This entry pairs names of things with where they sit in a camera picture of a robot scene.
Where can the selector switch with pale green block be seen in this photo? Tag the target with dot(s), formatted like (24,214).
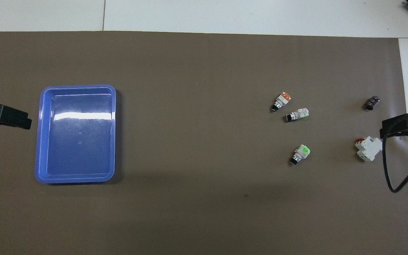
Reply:
(298,114)

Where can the blue plastic tray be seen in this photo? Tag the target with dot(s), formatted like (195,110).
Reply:
(76,141)

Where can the brown table mat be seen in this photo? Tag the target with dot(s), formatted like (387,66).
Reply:
(204,71)

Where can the dark cylindrical capacitor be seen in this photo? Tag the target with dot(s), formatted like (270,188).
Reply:
(372,102)

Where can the selector switch with orange block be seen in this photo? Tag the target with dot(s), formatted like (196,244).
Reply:
(282,100)

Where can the white circuit breaker with red lever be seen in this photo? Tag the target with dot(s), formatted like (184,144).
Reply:
(368,148)

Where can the selector switch with bright green block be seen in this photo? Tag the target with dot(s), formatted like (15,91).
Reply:
(300,154)

